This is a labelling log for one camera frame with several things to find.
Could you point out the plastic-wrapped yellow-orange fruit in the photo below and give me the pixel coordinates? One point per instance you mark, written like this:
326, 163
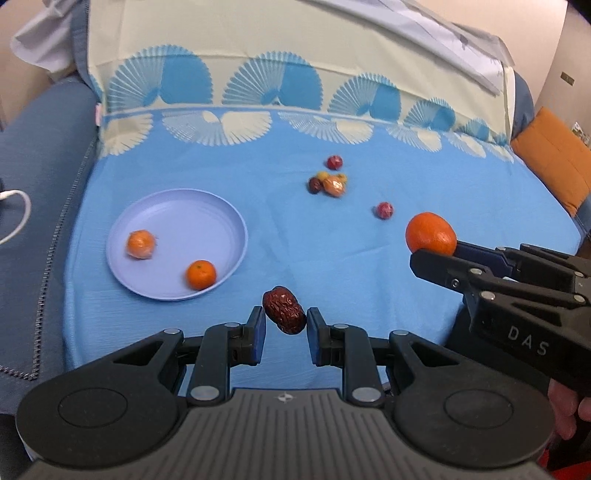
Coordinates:
333, 186

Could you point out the red candy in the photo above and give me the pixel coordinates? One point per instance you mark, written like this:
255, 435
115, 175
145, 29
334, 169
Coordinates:
334, 162
384, 210

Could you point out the blue fan-printed bedsheet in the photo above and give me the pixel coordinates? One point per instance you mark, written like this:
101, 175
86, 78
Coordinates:
295, 240

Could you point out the white cloth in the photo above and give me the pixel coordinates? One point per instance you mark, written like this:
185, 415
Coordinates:
46, 37

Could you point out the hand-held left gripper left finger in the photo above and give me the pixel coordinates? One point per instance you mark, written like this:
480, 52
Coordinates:
257, 336

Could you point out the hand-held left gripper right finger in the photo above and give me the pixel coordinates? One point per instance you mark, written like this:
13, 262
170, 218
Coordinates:
315, 337

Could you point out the orange pillow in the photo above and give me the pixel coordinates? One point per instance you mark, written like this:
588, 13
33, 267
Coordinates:
554, 152

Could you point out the dark brown candy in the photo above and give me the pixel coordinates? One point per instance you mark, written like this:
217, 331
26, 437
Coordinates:
315, 184

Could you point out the person's right hand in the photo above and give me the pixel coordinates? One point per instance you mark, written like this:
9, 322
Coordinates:
565, 406

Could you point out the large mandarin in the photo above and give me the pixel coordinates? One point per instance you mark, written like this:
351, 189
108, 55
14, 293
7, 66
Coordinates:
431, 233

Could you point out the plastic-wrapped orange kumquat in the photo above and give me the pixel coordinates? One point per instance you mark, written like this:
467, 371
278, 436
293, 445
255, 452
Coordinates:
141, 244

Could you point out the light blue plastic plate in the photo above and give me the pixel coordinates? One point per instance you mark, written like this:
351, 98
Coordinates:
178, 244

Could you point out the small mandarin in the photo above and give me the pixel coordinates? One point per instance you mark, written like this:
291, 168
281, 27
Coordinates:
201, 274

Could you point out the wall switch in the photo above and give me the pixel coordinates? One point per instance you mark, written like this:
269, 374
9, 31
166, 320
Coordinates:
567, 78

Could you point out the wrinkled red date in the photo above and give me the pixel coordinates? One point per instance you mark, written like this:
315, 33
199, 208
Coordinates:
284, 309

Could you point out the clear plastic sheet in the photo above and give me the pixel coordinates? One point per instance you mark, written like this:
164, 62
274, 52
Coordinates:
438, 41

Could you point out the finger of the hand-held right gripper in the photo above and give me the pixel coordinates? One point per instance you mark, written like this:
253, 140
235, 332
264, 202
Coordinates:
434, 265
480, 254

